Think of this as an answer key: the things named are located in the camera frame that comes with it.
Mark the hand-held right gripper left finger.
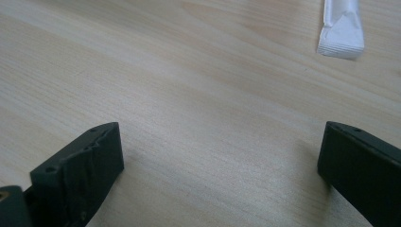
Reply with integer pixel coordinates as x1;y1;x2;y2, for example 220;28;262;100
25;121;125;227

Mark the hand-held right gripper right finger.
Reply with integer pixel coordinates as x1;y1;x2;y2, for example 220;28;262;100
317;120;401;227

